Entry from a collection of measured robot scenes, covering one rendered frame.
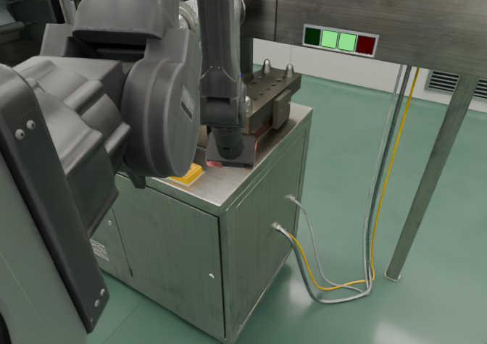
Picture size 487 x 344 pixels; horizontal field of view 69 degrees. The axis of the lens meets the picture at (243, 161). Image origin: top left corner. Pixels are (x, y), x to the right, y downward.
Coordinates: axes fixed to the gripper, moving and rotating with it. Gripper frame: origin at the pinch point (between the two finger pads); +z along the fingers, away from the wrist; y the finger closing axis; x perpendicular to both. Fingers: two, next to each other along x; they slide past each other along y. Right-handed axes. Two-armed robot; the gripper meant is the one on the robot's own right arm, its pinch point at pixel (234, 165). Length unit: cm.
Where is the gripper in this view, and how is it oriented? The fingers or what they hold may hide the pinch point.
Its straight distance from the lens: 84.4
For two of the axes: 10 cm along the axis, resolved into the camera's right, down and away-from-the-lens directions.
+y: -9.9, -0.8, 1.2
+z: 0.7, 4.2, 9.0
